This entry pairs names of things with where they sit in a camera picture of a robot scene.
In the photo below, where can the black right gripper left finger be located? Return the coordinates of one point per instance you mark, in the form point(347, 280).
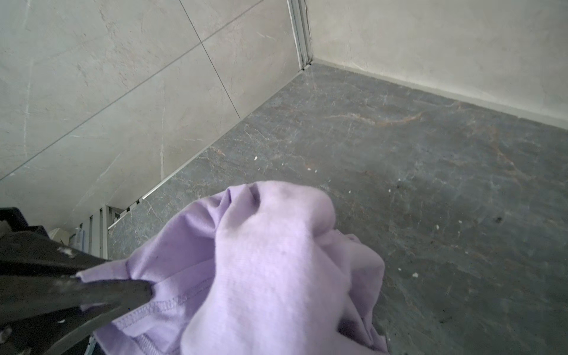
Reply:
point(98, 302)

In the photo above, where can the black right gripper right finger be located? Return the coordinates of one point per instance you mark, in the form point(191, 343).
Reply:
point(56, 332)

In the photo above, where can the purple cloth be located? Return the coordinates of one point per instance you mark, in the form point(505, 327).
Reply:
point(257, 269)

